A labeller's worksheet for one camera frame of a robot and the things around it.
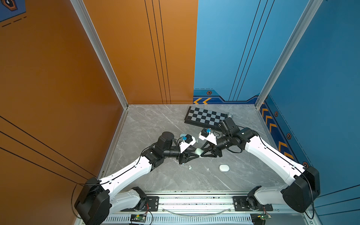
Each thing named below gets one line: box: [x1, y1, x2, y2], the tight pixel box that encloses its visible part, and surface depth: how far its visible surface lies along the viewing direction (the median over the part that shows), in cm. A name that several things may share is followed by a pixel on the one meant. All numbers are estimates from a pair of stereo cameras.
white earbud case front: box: [218, 164, 231, 173], surface depth 87 cm
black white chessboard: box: [184, 105, 228, 130], surface depth 111 cm
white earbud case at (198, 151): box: [195, 147, 204, 156], surface depth 71 cm
